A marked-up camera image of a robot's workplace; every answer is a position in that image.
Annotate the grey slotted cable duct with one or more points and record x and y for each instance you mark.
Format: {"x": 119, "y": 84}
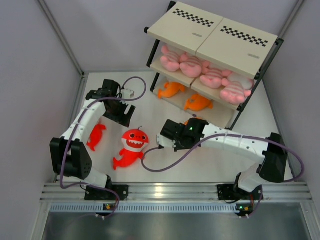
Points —
{"x": 145, "y": 208}

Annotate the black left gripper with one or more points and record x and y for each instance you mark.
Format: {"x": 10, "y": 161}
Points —
{"x": 124, "y": 118}

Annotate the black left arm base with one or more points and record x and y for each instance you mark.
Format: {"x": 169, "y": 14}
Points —
{"x": 93, "y": 194}

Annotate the aluminium mounting rail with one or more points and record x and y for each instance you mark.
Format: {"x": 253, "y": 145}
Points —
{"x": 205, "y": 191}

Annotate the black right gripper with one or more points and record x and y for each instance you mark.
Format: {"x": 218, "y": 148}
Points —
{"x": 178, "y": 146}

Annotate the beige three-tier shelf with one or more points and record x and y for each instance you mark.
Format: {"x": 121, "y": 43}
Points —
{"x": 222, "y": 43}

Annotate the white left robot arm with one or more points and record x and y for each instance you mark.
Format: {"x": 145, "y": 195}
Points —
{"x": 69, "y": 155}

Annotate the pink striped plush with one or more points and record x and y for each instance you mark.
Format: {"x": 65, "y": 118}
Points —
{"x": 212, "y": 77}
{"x": 191, "y": 65}
{"x": 171, "y": 58}
{"x": 237, "y": 88}

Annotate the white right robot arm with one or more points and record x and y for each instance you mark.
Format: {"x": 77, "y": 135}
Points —
{"x": 269, "y": 158}

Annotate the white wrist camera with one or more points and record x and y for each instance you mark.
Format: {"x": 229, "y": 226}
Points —
{"x": 165, "y": 142}
{"x": 127, "y": 94}

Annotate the orange shark plush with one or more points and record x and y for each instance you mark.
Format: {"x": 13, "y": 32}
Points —
{"x": 198, "y": 103}
{"x": 194, "y": 116}
{"x": 170, "y": 90}

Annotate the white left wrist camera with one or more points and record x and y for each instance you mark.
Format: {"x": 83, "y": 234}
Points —
{"x": 127, "y": 94}

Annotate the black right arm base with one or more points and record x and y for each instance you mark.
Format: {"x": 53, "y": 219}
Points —
{"x": 231, "y": 193}

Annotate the red shark plush centre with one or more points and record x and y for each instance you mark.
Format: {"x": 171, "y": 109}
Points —
{"x": 134, "y": 142}

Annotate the orange shark plush on shelf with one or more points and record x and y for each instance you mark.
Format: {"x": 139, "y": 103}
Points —
{"x": 170, "y": 90}

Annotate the red shark plush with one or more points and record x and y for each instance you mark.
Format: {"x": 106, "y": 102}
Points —
{"x": 96, "y": 136}
{"x": 134, "y": 142}

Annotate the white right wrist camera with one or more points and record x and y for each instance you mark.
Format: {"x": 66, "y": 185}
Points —
{"x": 165, "y": 142}

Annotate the red shark plush left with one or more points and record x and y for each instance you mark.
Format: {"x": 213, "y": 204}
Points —
{"x": 96, "y": 136}

